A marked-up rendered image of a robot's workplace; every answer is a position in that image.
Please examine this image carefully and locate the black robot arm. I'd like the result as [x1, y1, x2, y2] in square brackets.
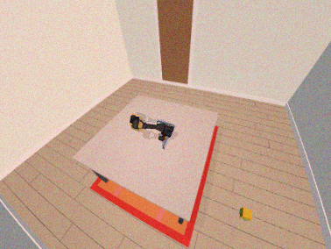
[130, 115, 174, 138]

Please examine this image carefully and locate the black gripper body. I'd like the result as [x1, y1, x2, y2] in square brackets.
[158, 132, 166, 141]

